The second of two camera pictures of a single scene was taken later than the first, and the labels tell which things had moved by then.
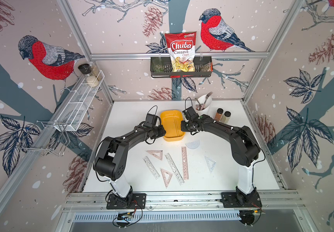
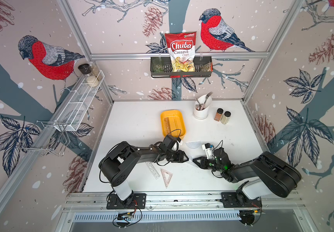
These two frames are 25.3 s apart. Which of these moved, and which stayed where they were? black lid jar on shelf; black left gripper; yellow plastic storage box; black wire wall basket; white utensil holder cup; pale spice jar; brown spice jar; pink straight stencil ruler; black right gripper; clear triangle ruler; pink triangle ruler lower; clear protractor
Moved: black right gripper; black left gripper; clear triangle ruler; pink straight stencil ruler
Stayed: clear protractor; black wire wall basket; black lid jar on shelf; brown spice jar; white utensil holder cup; yellow plastic storage box; pale spice jar; pink triangle ruler lower
